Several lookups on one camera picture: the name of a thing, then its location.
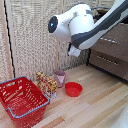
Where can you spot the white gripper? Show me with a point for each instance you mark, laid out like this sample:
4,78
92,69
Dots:
74,51

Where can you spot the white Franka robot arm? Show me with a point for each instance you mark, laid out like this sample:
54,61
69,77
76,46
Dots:
83,26

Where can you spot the dark brown drawer cabinet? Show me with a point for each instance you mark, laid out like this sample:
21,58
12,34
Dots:
100,17

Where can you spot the pink plastic cup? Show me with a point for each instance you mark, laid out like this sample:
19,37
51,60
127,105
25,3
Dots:
60,79

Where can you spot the red plastic bowl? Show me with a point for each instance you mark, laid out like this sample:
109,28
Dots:
73,89

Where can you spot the yellow red food box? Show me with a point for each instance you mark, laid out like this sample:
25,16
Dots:
46,84

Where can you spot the beige woven folding screen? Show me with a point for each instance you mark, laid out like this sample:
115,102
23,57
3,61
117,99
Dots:
33,33

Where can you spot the red blue-rimmed shopping basket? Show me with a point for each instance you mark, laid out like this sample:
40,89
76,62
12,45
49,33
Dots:
23,100

